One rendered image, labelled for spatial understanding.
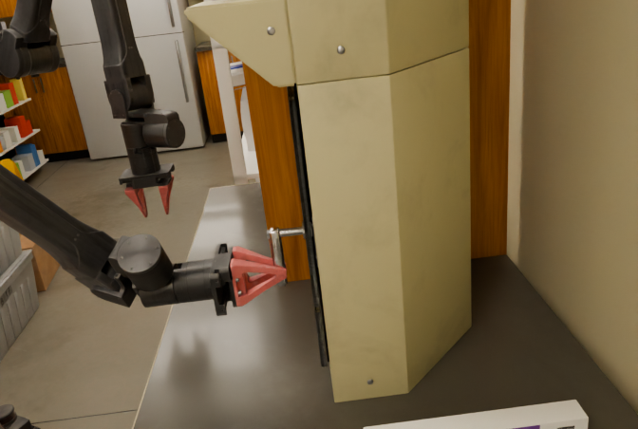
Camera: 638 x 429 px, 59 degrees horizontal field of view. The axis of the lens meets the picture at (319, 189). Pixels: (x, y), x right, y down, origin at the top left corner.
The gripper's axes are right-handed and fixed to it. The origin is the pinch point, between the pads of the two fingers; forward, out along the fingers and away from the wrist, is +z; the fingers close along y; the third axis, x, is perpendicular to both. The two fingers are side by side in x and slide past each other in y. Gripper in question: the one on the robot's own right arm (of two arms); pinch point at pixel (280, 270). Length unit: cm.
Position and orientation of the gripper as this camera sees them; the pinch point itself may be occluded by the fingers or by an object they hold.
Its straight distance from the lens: 81.6
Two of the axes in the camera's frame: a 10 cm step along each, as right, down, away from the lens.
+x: 1.1, 9.3, 3.5
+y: -0.5, -3.5, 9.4
